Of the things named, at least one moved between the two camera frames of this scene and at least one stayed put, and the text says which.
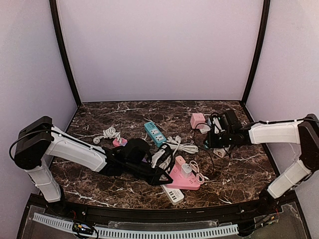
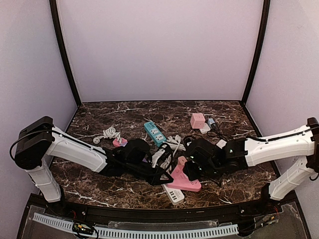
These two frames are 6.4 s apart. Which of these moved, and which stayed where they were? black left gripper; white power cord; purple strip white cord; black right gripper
Moved: black right gripper
Stayed: white power cord; purple strip white cord; black left gripper
